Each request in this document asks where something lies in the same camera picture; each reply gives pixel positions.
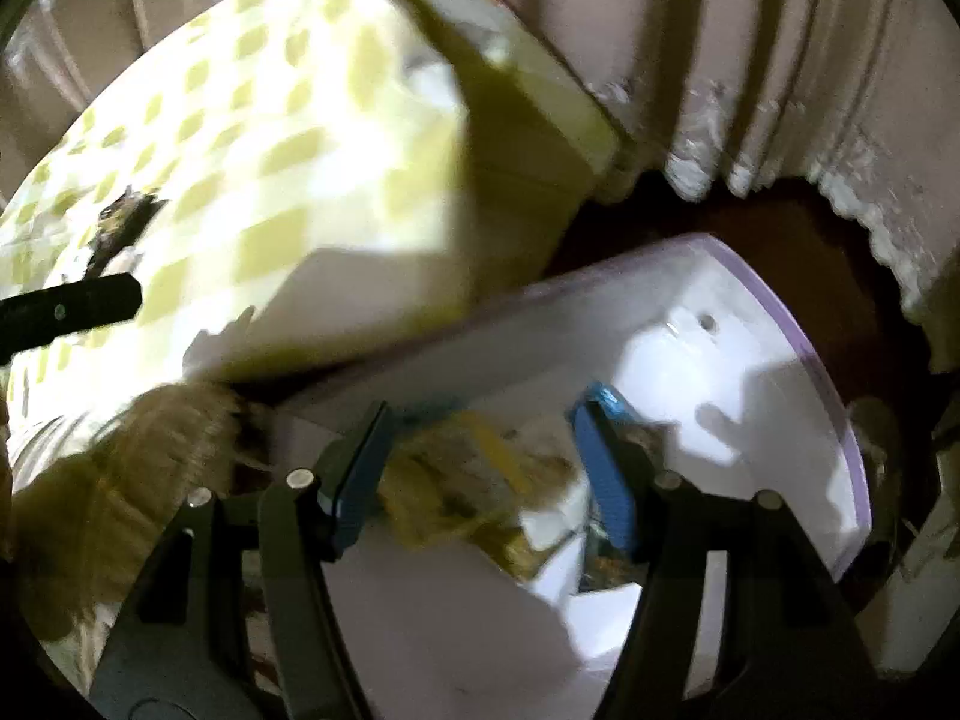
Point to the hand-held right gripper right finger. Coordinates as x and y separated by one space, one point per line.
609 472

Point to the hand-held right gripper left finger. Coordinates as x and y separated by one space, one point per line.
351 487

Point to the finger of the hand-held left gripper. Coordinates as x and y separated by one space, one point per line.
75 311

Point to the yellow snack packet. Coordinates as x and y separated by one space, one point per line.
465 480

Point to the white container with purple rim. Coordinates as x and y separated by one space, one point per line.
712 405

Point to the large dark snack packet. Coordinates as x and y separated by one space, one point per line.
120 229

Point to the striped sofa cushion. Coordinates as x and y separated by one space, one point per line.
165 457

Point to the yellow checked tablecloth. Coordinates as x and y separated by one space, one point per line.
300 202

